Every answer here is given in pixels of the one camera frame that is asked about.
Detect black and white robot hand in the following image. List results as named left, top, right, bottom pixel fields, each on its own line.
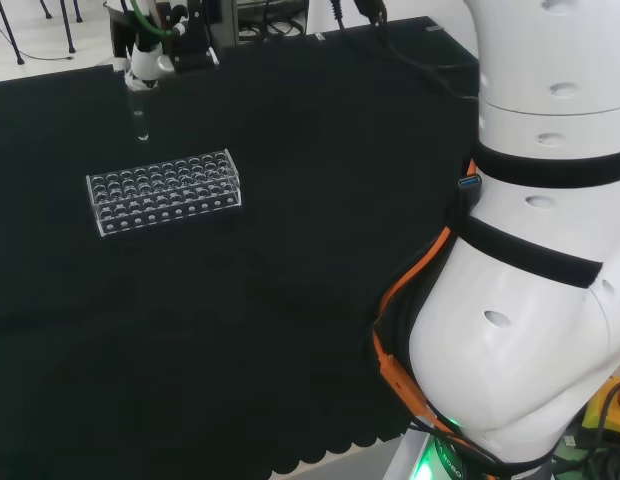
left=103, top=0, right=222, bottom=92

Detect clear glass test tube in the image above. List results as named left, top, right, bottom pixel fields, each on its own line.
left=129, top=83, right=152, bottom=143

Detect clear plastic test tube rack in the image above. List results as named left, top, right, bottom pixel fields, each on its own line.
left=85, top=147, right=243, bottom=238

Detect dark tripod legs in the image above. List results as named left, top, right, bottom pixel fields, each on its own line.
left=0, top=0, right=86, bottom=67

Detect black bench cloth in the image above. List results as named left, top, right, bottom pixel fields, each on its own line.
left=0, top=15, right=482, bottom=480

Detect yellow stop button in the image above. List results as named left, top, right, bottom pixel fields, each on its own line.
left=581, top=373, right=620, bottom=447

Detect green cable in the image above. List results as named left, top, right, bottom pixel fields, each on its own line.
left=128, top=0, right=185, bottom=39

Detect black cable bundle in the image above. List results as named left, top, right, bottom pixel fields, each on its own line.
left=372, top=197, right=467, bottom=436

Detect orange flat cable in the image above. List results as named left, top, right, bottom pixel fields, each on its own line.
left=371, top=158, right=494, bottom=469

